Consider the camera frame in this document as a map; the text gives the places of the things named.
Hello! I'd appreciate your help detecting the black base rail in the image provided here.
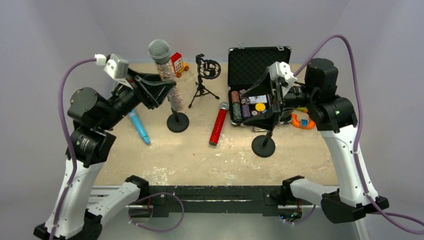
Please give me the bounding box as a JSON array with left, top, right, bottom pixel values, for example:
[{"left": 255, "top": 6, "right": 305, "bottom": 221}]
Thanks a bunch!
[{"left": 89, "top": 182, "right": 320, "bottom": 219}]

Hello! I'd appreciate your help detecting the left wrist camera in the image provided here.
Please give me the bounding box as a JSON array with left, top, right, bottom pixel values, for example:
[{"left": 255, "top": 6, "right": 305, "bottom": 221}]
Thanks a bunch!
[{"left": 94, "top": 54, "right": 133, "bottom": 89}]

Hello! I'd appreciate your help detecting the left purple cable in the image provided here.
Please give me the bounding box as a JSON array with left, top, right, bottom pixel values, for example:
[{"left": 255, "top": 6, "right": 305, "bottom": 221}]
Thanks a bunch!
[{"left": 48, "top": 57, "right": 107, "bottom": 240}]

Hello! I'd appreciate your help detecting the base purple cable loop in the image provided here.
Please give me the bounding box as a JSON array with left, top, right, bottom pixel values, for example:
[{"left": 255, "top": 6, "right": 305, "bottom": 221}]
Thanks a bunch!
[{"left": 128, "top": 191, "right": 185, "bottom": 233}]

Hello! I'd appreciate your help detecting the black poker chip case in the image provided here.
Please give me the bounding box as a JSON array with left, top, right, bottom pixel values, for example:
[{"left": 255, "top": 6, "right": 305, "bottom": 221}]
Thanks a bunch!
[{"left": 227, "top": 45, "right": 292, "bottom": 127}]

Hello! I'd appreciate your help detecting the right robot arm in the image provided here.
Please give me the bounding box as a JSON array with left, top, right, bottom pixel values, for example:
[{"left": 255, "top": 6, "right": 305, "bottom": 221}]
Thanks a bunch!
[{"left": 244, "top": 58, "right": 389, "bottom": 224}]

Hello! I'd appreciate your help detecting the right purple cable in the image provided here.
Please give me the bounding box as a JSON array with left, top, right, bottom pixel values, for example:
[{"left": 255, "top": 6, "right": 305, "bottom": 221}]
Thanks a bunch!
[{"left": 293, "top": 34, "right": 424, "bottom": 235}]

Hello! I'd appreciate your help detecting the clip microphone stand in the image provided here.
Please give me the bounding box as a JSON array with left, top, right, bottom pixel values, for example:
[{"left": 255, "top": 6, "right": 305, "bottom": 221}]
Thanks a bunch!
[
  {"left": 166, "top": 109, "right": 190, "bottom": 133},
  {"left": 251, "top": 131, "right": 276, "bottom": 158}
]

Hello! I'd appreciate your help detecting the white card deck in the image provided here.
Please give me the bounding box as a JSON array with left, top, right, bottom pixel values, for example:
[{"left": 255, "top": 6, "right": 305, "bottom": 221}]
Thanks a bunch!
[{"left": 248, "top": 95, "right": 268, "bottom": 104}]

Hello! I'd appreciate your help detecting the orange toy ring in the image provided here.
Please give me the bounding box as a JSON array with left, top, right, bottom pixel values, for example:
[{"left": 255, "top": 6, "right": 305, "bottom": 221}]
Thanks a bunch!
[{"left": 291, "top": 112, "right": 316, "bottom": 130}]

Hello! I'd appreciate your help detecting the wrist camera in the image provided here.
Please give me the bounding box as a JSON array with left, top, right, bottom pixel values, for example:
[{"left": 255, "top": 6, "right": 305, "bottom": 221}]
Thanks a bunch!
[
  {"left": 94, "top": 54, "right": 133, "bottom": 89},
  {"left": 268, "top": 61, "right": 298, "bottom": 89}
]

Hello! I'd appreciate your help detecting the red yellow toy block car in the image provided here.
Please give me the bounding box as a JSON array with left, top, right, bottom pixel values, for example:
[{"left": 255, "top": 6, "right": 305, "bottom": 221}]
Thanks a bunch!
[{"left": 170, "top": 52, "right": 190, "bottom": 78}]

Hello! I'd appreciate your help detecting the red glitter microphone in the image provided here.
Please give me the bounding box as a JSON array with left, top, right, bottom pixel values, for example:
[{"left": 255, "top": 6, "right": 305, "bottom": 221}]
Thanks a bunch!
[{"left": 209, "top": 102, "right": 230, "bottom": 146}]

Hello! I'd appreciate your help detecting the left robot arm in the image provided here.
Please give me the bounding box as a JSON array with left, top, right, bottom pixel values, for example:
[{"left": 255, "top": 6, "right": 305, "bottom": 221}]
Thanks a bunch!
[{"left": 33, "top": 70, "right": 176, "bottom": 240}]

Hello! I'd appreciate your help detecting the tripod shock mount stand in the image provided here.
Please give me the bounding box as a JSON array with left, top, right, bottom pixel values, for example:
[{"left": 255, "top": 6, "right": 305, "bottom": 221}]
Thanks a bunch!
[{"left": 188, "top": 53, "right": 222, "bottom": 109}]

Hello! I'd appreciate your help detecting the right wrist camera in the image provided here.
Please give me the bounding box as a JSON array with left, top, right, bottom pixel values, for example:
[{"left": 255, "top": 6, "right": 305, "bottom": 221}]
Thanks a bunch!
[{"left": 268, "top": 61, "right": 298, "bottom": 89}]

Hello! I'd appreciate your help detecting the yellow poker chip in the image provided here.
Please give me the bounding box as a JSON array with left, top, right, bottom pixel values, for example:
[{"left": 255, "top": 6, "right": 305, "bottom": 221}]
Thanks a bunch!
[{"left": 255, "top": 102, "right": 266, "bottom": 112}]

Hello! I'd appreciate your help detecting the silver glitter microphone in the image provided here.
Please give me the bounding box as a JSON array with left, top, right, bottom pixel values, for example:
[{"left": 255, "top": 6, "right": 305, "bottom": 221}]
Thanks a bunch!
[{"left": 148, "top": 39, "right": 184, "bottom": 112}]

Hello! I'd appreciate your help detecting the blue toy microphone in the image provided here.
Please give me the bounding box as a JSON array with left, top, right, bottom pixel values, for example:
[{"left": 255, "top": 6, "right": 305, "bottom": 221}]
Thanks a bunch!
[{"left": 128, "top": 108, "right": 151, "bottom": 145}]

